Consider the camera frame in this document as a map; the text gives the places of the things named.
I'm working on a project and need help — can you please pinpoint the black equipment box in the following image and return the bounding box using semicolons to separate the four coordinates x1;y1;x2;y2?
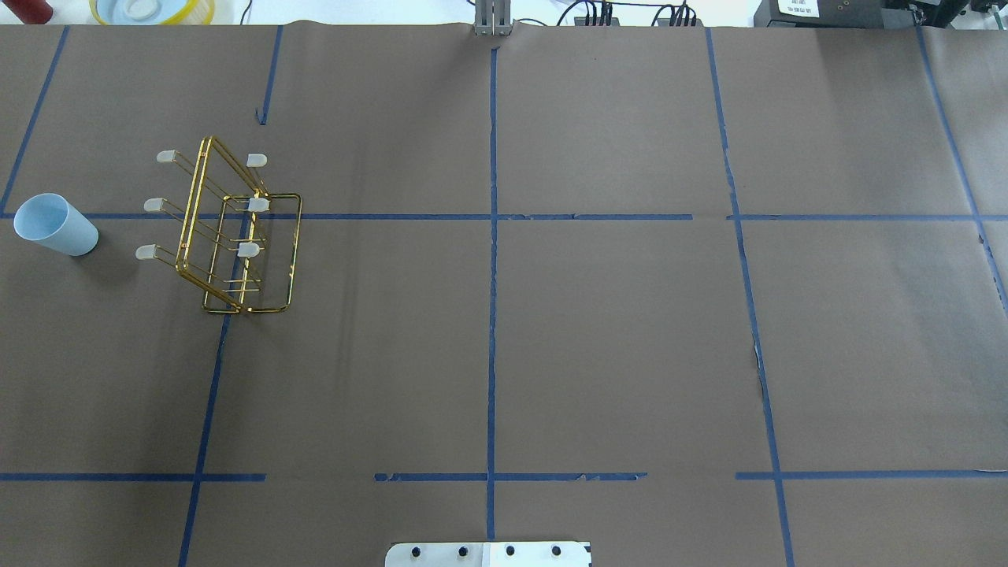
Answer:
753;1;922;29

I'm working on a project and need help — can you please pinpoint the light blue plastic cup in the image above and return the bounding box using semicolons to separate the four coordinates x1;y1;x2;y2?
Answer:
13;193;98;256

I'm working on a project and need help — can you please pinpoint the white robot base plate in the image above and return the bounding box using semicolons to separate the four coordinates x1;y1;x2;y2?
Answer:
384;541;593;566

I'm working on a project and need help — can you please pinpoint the aluminium frame post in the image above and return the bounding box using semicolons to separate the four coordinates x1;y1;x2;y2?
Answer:
469;0;513;36

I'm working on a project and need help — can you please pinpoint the gold wire cup holder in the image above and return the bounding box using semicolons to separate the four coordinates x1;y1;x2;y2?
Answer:
134;136;303;315

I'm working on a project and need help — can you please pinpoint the black power strip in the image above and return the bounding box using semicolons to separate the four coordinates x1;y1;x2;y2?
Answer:
557;1;703;28

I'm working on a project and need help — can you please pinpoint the yellow rimmed bowl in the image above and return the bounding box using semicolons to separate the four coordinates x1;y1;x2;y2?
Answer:
88;0;216;26

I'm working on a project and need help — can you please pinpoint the red thermos bottle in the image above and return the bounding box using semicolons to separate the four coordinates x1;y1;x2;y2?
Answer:
2;0;54;24

